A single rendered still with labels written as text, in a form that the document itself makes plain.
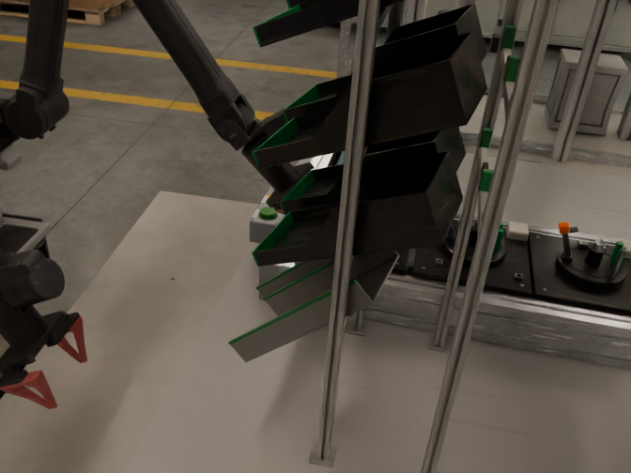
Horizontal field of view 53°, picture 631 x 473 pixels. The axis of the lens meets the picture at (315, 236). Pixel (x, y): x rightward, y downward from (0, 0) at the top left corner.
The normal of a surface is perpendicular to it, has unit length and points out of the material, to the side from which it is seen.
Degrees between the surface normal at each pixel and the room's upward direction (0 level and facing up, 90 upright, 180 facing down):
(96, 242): 0
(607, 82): 90
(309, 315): 90
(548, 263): 0
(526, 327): 90
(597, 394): 0
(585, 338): 90
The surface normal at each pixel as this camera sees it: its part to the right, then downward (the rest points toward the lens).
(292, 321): -0.39, 0.49
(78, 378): 0.06, -0.83
